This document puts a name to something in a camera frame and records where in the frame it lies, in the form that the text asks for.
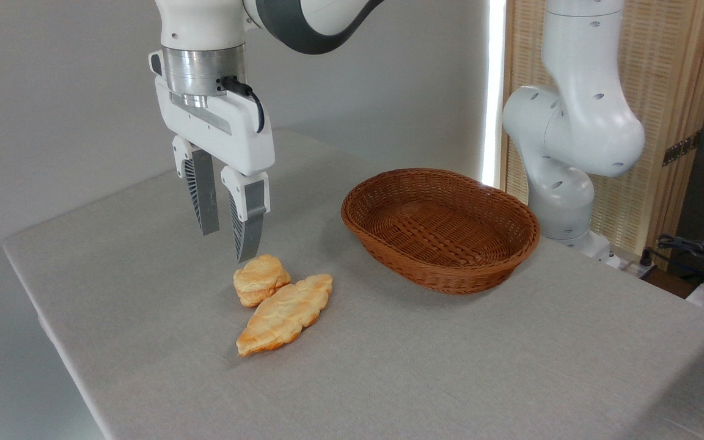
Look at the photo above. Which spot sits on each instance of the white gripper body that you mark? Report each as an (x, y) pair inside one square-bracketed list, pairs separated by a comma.
[(230, 131)]

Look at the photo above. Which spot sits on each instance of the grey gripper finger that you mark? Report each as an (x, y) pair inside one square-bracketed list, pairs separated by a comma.
[(249, 214), (203, 195)]

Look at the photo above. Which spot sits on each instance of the small round bread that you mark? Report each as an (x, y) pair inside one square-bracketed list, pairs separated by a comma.
[(257, 278)]

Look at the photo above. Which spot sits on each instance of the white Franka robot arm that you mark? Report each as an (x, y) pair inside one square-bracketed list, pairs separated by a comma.
[(578, 122)]

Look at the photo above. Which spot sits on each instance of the long flat bread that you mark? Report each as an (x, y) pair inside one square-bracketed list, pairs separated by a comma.
[(285, 311)]

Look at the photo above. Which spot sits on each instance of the brown wicker basket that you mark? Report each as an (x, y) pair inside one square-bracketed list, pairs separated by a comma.
[(437, 235)]

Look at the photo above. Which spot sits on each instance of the grey tablecloth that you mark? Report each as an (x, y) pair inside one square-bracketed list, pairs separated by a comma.
[(419, 366)]

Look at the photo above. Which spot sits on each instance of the white power strip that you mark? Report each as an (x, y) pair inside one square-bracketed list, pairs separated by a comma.
[(633, 267)]

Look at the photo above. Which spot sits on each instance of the dark metal screen hinge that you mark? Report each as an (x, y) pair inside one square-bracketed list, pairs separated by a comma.
[(682, 148)]

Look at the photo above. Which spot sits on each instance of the wooden folding screen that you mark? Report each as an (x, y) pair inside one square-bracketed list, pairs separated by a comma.
[(663, 61)]

